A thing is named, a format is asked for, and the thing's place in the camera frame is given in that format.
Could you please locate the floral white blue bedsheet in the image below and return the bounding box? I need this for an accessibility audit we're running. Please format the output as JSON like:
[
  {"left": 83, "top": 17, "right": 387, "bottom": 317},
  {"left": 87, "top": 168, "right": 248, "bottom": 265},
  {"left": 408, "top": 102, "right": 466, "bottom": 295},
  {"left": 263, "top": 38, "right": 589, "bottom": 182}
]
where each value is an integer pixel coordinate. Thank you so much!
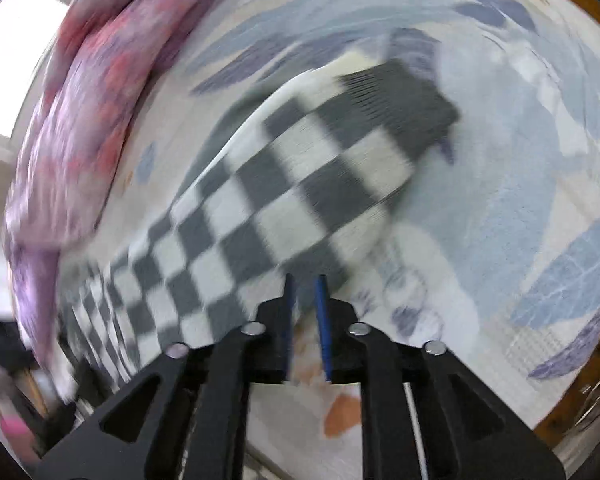
[{"left": 54, "top": 0, "right": 600, "bottom": 480}]

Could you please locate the grey white checkered cardigan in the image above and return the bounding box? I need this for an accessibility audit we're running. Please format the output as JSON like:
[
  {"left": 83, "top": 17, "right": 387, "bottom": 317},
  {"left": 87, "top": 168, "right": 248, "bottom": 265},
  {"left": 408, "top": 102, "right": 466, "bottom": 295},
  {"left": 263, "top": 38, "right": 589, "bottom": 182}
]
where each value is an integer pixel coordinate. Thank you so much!
[{"left": 64, "top": 55, "right": 460, "bottom": 384}]

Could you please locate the window with white frame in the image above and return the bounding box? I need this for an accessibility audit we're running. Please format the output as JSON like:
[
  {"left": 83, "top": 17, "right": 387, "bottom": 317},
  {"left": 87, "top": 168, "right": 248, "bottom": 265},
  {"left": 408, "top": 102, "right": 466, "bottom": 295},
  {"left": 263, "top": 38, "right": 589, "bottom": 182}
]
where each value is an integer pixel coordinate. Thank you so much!
[{"left": 0, "top": 0, "right": 67, "bottom": 138}]

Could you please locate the purple floral quilt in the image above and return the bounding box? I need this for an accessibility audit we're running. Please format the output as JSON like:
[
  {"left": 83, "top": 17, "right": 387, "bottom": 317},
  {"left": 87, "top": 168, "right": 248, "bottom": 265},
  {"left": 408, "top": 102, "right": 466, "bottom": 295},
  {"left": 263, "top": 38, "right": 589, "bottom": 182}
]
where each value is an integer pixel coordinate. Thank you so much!
[{"left": 4, "top": 0, "right": 213, "bottom": 363}]

